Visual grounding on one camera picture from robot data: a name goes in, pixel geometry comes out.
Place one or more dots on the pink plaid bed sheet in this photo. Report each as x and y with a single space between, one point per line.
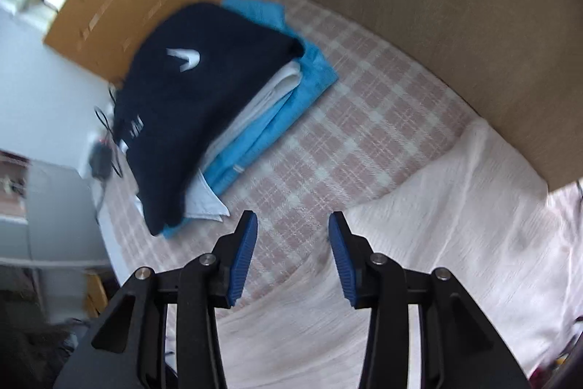
346 120

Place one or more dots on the grey cabinet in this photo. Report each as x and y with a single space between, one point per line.
50 211

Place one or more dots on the navy garment white logo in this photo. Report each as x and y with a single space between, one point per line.
182 97

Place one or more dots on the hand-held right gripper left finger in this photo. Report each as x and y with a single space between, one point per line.
242 254

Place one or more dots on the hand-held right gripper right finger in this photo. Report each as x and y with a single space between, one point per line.
340 254

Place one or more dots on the white textured blanket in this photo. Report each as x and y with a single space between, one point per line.
455 234

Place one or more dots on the light blue folded garment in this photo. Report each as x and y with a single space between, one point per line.
296 93

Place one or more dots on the beige padded bed panel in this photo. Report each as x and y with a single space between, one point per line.
432 6

